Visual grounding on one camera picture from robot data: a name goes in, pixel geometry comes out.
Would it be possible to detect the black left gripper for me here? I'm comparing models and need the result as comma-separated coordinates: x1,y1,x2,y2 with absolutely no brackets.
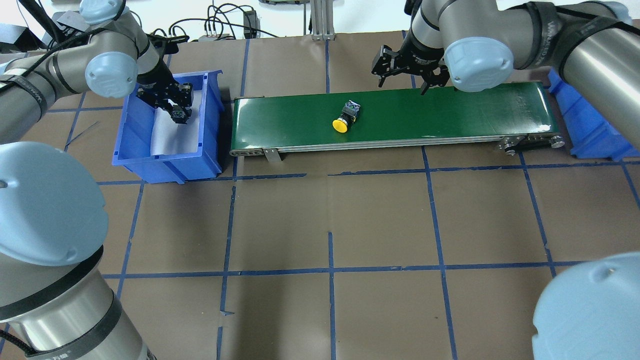
135,75,194,125

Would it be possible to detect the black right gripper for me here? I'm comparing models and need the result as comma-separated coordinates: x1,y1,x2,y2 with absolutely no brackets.
371,44,450,96

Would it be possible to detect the yellow push button switch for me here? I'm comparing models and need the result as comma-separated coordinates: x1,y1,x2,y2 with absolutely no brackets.
331,100,361,133

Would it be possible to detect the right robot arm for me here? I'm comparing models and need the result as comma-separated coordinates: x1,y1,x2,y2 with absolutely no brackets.
371,0,640,360

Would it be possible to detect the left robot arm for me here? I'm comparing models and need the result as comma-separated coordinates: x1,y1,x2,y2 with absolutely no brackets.
1,0,194,360

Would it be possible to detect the white foam pad left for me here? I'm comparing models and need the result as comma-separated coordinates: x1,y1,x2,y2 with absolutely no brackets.
150,90,202,156

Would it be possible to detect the blue plastic bin left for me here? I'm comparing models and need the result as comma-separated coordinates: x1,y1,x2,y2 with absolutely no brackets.
111,69,225,183

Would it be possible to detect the blue plastic bin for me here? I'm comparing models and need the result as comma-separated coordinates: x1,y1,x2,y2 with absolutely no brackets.
111,69,225,183
548,69,640,161

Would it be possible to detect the black power adapter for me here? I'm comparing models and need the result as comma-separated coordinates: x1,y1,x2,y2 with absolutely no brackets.
243,10,259,39

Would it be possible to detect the green conveyor belt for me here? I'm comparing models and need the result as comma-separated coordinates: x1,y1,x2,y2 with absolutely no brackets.
230,82,566,161

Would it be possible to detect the blue plastic bin right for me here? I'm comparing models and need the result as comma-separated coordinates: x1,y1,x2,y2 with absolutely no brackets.
548,69,640,161

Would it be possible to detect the aluminium frame post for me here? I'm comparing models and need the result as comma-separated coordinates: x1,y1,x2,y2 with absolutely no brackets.
310,0,336,41

